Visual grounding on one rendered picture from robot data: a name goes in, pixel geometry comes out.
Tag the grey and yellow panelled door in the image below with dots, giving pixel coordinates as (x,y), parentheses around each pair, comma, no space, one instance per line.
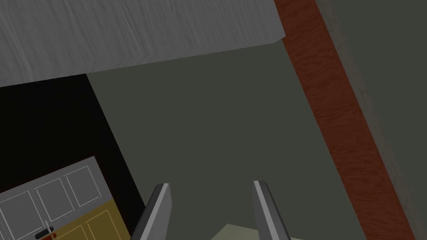
(60,196)

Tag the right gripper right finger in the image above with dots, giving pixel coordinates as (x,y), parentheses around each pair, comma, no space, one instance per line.
(268,216)

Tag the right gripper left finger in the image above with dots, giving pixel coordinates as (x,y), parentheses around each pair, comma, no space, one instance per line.
(156,213)

